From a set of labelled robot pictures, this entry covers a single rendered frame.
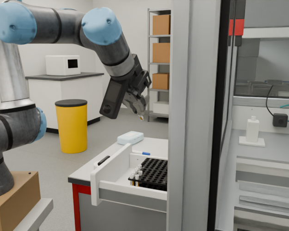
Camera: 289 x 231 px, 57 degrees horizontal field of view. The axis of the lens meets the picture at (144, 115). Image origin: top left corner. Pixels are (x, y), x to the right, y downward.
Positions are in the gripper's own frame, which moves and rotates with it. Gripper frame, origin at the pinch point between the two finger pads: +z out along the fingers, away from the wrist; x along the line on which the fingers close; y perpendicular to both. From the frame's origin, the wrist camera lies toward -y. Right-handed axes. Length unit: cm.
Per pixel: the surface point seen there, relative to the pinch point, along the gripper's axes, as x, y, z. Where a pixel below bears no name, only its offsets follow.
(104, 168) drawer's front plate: 3.9, -18.7, 7.0
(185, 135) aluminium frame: -32, -20, -46
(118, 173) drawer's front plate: 4.6, -16.1, 18.7
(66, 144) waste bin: 184, 14, 208
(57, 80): 260, 90, 199
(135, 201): -9.7, -22.8, 8.7
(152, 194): -14.1, -19.0, 6.8
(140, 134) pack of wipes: 29, 16, 67
